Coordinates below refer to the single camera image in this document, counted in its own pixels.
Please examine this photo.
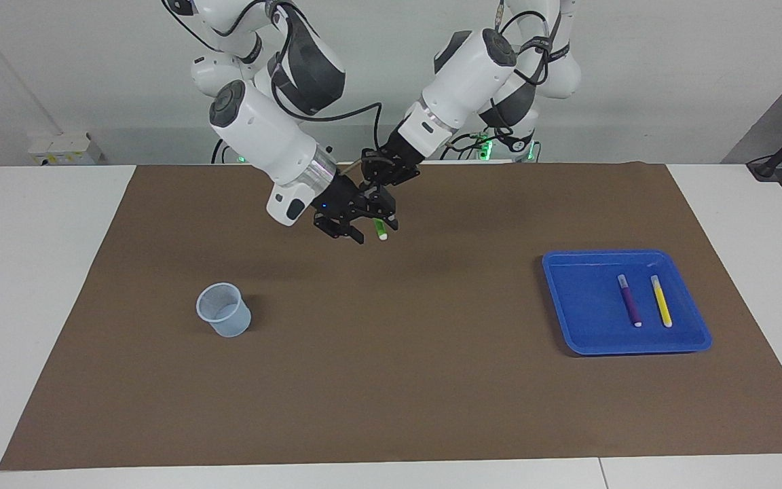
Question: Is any translucent plastic cup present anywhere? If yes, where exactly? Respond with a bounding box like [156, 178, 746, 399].
[195, 283, 253, 338]

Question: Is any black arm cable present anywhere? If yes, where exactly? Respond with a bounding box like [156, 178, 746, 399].
[493, 0, 561, 89]
[265, 0, 385, 153]

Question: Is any black left base cable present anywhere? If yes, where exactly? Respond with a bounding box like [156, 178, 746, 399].
[445, 132, 500, 161]

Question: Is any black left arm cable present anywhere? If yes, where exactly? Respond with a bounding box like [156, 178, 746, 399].
[493, 0, 561, 89]

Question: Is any purple marker pen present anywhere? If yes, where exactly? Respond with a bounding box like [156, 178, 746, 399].
[617, 274, 643, 328]

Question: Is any brown table mat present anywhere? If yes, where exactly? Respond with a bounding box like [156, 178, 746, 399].
[0, 162, 782, 471]

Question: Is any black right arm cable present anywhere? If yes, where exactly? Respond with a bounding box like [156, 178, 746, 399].
[265, 0, 385, 153]

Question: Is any blue plastic tray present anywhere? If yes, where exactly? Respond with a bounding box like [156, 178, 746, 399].
[542, 249, 713, 357]

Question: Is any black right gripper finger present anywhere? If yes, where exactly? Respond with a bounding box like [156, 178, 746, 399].
[314, 216, 365, 245]
[364, 190, 398, 232]

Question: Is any yellow marker pen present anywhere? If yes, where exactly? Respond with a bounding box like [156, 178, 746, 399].
[650, 274, 673, 329]

